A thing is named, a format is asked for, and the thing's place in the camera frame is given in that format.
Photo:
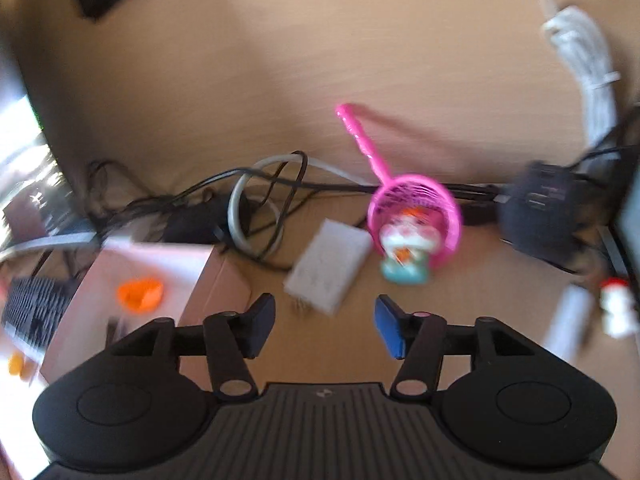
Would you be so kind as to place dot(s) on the small white bottle red cap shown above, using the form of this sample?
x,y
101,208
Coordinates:
x,y
617,315

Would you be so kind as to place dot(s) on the black plush toy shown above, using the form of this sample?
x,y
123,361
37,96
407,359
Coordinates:
x,y
542,215

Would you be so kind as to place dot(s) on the wooden desktop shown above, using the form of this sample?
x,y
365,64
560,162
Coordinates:
x,y
300,60

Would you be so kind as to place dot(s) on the small orange toy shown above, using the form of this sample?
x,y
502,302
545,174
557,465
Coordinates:
x,y
17,365

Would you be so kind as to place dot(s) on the black keyboard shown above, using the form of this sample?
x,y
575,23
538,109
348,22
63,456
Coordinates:
x,y
35,310

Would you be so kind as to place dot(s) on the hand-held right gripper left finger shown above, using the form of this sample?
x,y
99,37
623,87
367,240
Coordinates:
x,y
263,322

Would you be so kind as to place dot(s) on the white rectangular adapter box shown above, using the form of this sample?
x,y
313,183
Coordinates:
x,y
327,267

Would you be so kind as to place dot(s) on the cardboard box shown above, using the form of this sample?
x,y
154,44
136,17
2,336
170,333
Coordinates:
x,y
150,270

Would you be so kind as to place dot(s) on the pink toy net scoop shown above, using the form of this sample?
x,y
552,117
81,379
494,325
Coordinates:
x,y
357,135

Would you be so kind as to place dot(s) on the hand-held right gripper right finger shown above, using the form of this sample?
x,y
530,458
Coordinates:
x,y
390,327

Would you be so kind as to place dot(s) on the black power adapter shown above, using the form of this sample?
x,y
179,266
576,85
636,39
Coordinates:
x,y
192,220

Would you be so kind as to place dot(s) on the white cylindrical object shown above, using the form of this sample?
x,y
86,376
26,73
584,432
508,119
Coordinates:
x,y
567,320

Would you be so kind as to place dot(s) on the white teal cat figurine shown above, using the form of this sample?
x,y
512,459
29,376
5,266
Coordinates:
x,y
407,245

